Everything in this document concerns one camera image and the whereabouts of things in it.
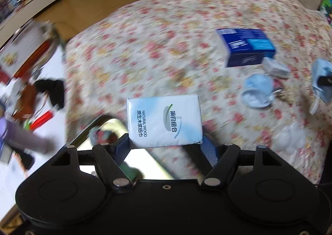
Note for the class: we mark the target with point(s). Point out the blue and white carton box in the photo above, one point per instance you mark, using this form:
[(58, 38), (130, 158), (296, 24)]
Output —
[(246, 45)]

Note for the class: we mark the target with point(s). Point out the green and white cardboard box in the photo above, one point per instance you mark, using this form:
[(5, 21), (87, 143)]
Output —
[(23, 48)]

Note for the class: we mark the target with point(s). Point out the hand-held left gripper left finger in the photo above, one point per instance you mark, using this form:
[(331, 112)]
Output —
[(120, 150)]

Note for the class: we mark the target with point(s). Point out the small white tissue pack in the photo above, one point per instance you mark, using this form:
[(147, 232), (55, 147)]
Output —
[(275, 67)]

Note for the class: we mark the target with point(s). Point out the brown wooden containers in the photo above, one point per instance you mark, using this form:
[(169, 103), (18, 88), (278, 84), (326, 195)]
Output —
[(26, 102)]

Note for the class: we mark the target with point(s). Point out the floral bedspread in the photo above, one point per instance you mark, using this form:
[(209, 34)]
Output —
[(181, 50)]

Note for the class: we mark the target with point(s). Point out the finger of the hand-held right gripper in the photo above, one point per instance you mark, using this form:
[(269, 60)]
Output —
[(326, 81)]

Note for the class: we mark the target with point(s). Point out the clear plastic wrapper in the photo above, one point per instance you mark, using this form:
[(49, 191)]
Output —
[(290, 137)]

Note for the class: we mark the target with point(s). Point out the black gloves with grey fingertips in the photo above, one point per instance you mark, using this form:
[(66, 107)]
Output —
[(51, 92)]

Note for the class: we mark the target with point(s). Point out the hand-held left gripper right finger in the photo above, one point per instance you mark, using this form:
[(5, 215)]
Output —
[(209, 152)]

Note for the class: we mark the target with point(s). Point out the white pocket tissue pack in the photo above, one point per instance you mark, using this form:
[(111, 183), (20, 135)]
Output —
[(166, 120)]

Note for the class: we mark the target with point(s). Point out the purple thermos bottle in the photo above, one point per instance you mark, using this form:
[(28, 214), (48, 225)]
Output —
[(23, 137)]

